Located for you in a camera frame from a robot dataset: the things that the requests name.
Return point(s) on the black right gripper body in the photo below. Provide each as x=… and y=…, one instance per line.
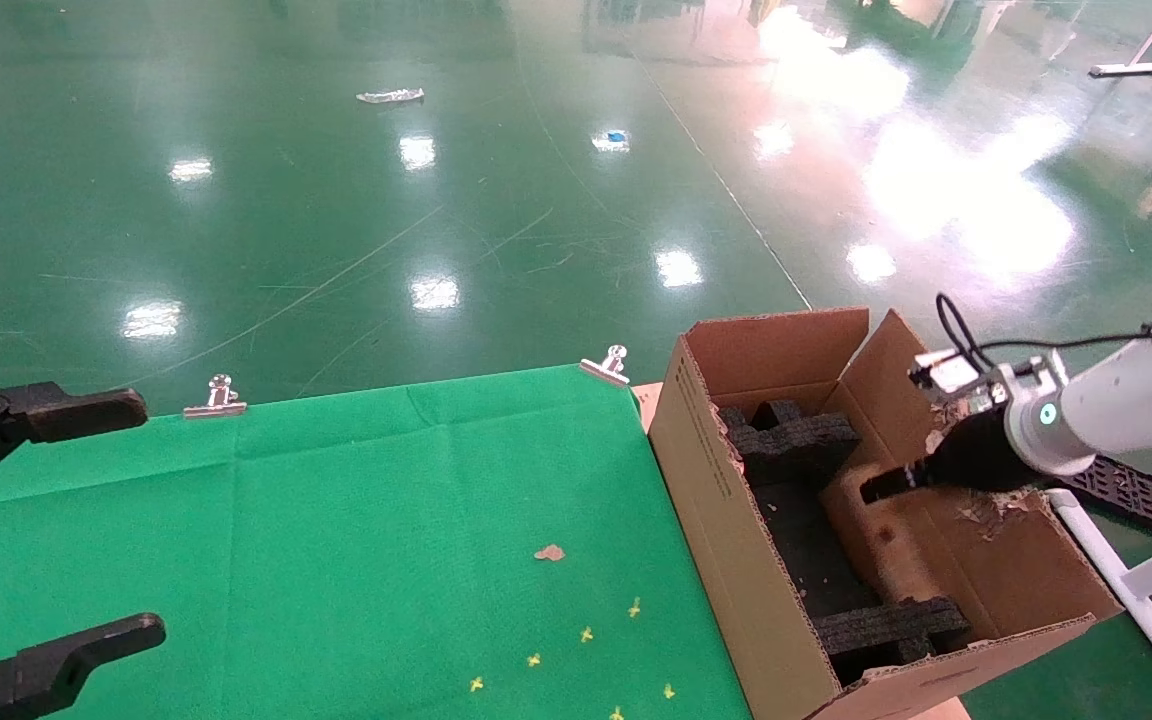
x=976, y=455

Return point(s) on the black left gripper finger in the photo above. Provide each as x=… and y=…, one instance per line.
x=46, y=670
x=66, y=412

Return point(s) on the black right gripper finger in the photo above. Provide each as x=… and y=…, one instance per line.
x=896, y=483

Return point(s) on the small taped cardboard box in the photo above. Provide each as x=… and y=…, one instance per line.
x=876, y=565

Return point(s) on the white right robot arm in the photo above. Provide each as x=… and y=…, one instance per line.
x=1136, y=400

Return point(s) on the large open cardboard carton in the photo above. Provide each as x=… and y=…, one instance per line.
x=726, y=540

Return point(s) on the brown cardboard scrap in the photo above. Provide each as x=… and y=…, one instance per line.
x=548, y=552

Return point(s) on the notched black foam block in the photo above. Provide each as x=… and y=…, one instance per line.
x=796, y=440

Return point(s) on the black foam base sheet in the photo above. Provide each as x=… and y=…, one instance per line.
x=796, y=550

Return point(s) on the silver binder clip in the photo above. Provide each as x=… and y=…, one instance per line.
x=216, y=405
x=606, y=370

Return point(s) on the black plastic grid tray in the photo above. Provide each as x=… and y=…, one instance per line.
x=1136, y=495

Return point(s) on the green table cloth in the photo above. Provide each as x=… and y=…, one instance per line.
x=286, y=520

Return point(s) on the white floor stand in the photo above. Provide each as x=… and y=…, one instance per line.
x=1126, y=70

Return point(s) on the small blue floor scrap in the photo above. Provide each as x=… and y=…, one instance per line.
x=616, y=135

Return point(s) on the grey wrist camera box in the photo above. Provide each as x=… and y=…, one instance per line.
x=946, y=372

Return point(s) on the grey camera mounting bracket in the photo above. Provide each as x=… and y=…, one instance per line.
x=1021, y=378

